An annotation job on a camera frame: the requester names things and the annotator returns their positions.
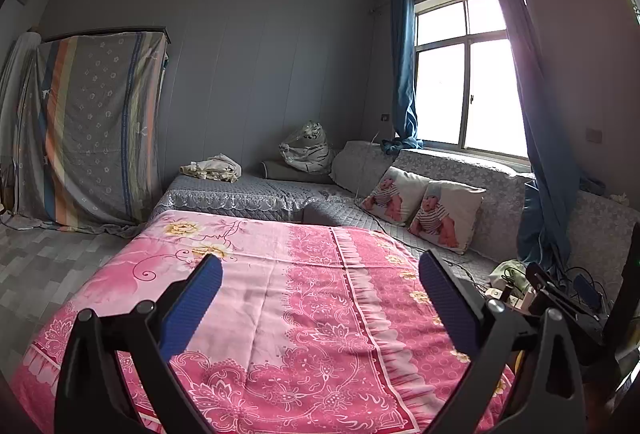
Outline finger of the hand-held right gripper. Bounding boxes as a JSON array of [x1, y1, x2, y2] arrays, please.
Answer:
[[572, 273, 606, 311], [525, 261, 601, 322]]

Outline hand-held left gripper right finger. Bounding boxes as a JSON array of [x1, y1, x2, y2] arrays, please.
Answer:
[[415, 250, 587, 434]]

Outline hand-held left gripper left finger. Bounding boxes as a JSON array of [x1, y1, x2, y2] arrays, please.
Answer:
[[54, 254, 224, 434]]

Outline light green cloth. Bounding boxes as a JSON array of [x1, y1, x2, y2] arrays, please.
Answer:
[[489, 259, 528, 295]]

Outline white power strip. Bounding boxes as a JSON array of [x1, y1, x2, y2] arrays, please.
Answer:
[[482, 286, 531, 312]]

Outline baby print pillow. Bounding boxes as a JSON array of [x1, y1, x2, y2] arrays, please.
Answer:
[[360, 165, 431, 227], [407, 180, 487, 256]]

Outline pink floral blanket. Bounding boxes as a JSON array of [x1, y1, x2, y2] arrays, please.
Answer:
[[10, 209, 518, 434]]

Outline long blue curtain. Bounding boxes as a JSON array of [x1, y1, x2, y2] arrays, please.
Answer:
[[486, 0, 583, 267]]

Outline grey quilted corner sofa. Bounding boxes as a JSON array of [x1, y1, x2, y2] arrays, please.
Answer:
[[150, 140, 640, 315]]

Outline crumpled cream cloth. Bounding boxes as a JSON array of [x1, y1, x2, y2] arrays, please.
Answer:
[[180, 154, 243, 182]]

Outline grey bolster pillow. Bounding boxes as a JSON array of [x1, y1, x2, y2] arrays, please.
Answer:
[[259, 159, 333, 185]]

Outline white tiger plush toy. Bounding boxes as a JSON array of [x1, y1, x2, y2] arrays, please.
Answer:
[[278, 120, 336, 174]]

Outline sliding glass window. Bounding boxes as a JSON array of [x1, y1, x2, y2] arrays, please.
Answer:
[[412, 0, 531, 160]]

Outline striped cloth covered furniture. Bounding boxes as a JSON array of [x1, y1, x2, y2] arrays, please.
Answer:
[[12, 28, 172, 235]]

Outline short blue curtain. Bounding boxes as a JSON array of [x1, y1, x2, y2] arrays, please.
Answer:
[[382, 0, 425, 152]]

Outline black cables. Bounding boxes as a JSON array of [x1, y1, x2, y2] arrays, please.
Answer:
[[500, 264, 616, 315]]

